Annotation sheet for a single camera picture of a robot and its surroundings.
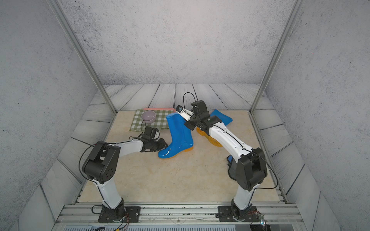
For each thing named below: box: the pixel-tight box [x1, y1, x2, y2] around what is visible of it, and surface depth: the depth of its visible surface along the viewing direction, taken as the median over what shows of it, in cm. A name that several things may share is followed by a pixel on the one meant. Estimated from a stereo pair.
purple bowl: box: [141, 110, 157, 124], surface depth 116 cm
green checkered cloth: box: [129, 109, 174, 132], surface depth 117 cm
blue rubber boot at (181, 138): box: [158, 112, 194, 159], surface depth 92 cm
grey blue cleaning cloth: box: [226, 154, 238, 181], surface depth 89 cm
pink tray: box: [142, 107, 176, 113], surface depth 125 cm
